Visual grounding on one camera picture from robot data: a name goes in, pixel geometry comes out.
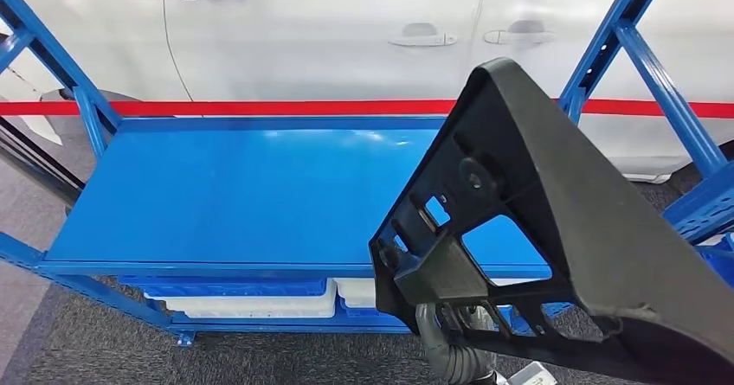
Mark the black stanchion post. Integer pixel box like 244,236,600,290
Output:
0,117,86,207

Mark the white car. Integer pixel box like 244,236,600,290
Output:
0,0,734,184

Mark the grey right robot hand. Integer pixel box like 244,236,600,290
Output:
415,304,500,350

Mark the black plastic plate frame part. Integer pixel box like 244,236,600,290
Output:
368,57,734,385

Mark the blue metal shelf rack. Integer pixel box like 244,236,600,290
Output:
0,0,734,348

